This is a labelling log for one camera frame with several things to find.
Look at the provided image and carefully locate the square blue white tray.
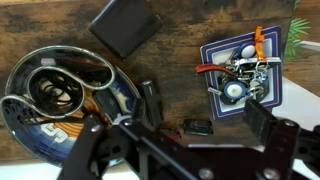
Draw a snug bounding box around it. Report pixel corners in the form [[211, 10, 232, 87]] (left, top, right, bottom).
[[199, 25, 284, 122]]

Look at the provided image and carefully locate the blue white round key tag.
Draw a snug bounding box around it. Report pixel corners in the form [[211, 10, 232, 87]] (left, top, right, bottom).
[[222, 80, 248, 101], [237, 42, 258, 60]]

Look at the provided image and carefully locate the orange key strap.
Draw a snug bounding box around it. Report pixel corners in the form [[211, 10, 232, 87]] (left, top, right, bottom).
[[254, 25, 268, 62]]

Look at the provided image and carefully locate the small red object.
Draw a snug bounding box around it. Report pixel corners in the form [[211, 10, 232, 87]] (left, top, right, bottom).
[[159, 128, 183, 141]]

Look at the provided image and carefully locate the silver key bunch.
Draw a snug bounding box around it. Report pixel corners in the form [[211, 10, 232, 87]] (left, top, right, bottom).
[[208, 56, 283, 101]]

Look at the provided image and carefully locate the green artificial palm plant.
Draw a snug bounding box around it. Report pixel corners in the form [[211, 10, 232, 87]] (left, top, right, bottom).
[[284, 0, 312, 61]]

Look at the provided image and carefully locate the small black rectangular object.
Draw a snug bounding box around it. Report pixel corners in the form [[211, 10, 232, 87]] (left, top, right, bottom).
[[182, 118, 214, 137]]

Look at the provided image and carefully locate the red key strap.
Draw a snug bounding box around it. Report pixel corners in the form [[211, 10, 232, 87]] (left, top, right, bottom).
[[194, 63, 235, 76]]

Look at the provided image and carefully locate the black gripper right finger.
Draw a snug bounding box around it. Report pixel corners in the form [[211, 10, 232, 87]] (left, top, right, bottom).
[[243, 98, 320, 180]]

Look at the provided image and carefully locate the thin red wire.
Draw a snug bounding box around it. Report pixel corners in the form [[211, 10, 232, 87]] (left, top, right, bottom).
[[64, 58, 108, 68]]

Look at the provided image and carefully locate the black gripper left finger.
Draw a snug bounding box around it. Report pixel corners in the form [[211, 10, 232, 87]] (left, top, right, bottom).
[[56, 97, 214, 180]]

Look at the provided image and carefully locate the round blue orange tray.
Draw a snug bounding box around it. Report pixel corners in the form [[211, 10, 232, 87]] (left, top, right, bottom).
[[0, 45, 143, 168]]

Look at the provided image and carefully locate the black square pad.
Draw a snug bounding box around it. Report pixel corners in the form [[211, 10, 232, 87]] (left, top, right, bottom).
[[88, 0, 164, 59]]

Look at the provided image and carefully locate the black cord coil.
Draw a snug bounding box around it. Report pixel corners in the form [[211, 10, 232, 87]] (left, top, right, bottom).
[[31, 71, 81, 113]]

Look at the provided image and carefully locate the silver metal wire loop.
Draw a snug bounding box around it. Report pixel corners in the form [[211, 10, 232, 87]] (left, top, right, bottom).
[[0, 46, 117, 120]]

